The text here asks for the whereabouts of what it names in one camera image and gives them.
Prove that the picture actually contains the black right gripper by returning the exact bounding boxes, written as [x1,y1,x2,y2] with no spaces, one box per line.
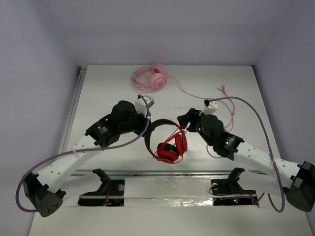
[178,108,214,147]

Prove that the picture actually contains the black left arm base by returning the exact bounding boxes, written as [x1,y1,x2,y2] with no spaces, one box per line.
[78,169,125,207]

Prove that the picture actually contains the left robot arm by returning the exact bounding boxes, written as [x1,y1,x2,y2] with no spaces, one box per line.
[18,96,190,217]

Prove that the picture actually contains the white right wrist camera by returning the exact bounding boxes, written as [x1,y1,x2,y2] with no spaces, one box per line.
[202,99,218,115]

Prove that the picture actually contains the silver foil tape strip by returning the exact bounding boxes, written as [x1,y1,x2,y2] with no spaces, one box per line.
[124,177,214,207]

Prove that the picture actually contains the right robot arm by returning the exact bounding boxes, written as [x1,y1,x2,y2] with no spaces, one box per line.
[178,109,315,212]

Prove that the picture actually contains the pink headphones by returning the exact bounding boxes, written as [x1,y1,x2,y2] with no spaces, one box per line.
[132,62,237,159]

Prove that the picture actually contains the aluminium rail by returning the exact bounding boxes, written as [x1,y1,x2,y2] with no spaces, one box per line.
[71,168,233,177]

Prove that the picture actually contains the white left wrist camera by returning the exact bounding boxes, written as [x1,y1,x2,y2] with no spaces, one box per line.
[134,95,154,117]

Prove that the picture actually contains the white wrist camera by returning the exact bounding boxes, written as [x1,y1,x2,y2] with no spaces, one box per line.
[202,99,218,115]
[134,95,154,117]

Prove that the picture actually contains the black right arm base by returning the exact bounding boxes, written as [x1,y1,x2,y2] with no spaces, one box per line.
[209,168,258,206]

